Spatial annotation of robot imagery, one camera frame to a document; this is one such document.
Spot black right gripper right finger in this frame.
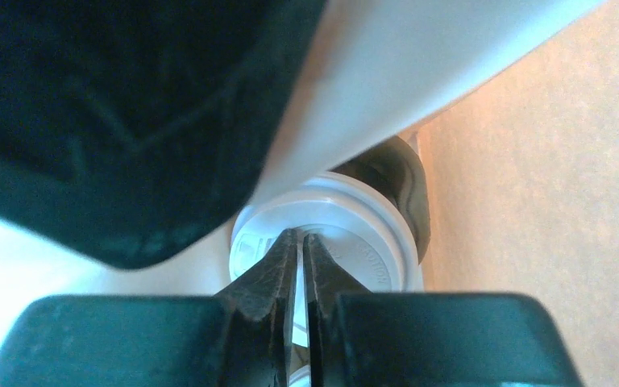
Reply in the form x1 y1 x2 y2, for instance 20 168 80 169
302 233 372 386

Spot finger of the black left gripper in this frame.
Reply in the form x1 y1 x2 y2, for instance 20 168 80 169
0 1 326 269

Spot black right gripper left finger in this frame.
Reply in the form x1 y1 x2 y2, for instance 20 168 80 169
217 229 298 386

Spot white plastic cup lid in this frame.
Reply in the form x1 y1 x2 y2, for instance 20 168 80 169
229 172 424 292

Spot dark translucent coffee cup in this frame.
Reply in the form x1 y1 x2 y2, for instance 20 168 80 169
332 136 431 263

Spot orange paper bag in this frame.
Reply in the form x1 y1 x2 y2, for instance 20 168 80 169
0 0 619 387

